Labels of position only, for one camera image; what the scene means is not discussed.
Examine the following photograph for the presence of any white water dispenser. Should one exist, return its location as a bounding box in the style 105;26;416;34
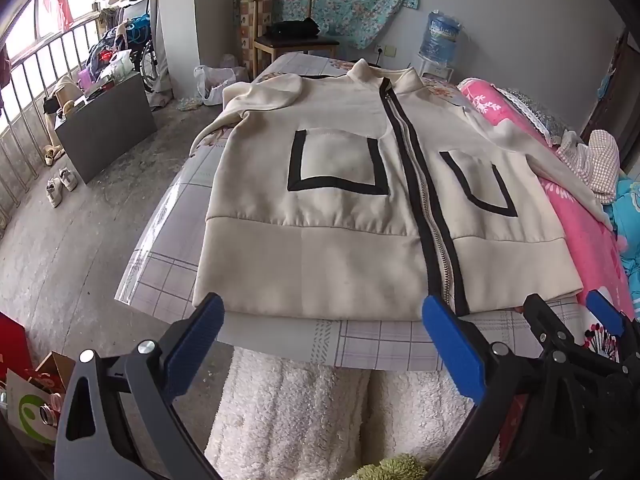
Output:
417;55;456;82

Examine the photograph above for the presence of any pink hanging garment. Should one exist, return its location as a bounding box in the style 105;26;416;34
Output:
37;0;76;36

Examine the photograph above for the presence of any cream jacket with black trim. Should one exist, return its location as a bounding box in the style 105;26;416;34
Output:
189;58;615;322

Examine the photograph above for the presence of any teal blanket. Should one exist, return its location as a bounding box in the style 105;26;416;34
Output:
600;175;640;281

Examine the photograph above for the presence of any white plastic bag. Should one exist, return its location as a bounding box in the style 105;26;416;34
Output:
194;64;236;107

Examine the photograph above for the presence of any green and white bag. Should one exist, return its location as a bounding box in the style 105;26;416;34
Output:
5;370;62;446

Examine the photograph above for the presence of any red box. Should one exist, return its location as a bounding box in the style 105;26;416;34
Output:
0;312;33;386

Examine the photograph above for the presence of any blue water bottle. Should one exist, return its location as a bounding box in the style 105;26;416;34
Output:
419;10;462;67

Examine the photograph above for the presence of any grey lace-trimmed pillow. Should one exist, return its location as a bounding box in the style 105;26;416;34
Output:
492;87;571;146

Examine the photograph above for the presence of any teal floral hanging cloth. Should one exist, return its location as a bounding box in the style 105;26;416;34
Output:
234;0;426;51

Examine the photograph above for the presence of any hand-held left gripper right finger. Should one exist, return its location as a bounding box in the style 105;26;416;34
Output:
421;294;596;480

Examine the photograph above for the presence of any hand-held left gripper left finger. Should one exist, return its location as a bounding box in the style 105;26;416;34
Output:
54;292;225;480

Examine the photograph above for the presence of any black bag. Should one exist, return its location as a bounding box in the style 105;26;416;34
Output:
267;17;322;39

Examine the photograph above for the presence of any metal balcony railing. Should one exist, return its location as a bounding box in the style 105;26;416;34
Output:
0;10;108;231

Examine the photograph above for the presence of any dark wooden door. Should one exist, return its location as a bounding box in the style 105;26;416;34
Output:
582;30;637;161

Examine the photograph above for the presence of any grey cabinet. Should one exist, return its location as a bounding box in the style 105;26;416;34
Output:
54;71;157;185

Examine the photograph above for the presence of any pink checked cloth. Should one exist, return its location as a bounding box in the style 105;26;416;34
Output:
557;130;621;206

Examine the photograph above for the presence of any wooden chair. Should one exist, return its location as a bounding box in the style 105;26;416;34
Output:
250;0;341;78

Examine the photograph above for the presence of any pile of colourful clothes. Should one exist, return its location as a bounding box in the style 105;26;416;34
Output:
85;22;133;81

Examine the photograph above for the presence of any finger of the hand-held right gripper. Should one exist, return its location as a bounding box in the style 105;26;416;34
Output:
522;294;587;357
586;290;640;361

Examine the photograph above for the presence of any pink fleece blanket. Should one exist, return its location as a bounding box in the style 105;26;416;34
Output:
457;77;640;361

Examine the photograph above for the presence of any white fluffy blanket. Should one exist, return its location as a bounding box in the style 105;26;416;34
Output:
204;347;503;480

